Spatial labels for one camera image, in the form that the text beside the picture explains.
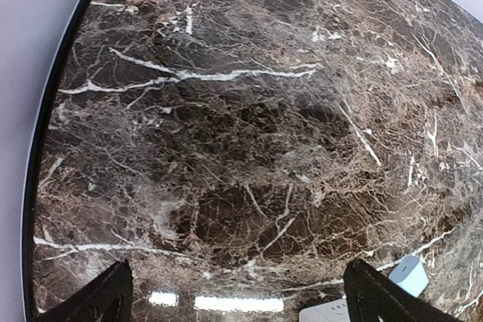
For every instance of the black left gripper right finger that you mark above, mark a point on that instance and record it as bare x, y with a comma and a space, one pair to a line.
371, 296

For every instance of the light blue charger plug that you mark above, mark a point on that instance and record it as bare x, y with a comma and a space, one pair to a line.
410, 275

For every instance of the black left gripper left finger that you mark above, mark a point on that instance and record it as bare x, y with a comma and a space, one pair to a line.
108, 297

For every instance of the white cube power socket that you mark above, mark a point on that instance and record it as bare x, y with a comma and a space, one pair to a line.
335, 311

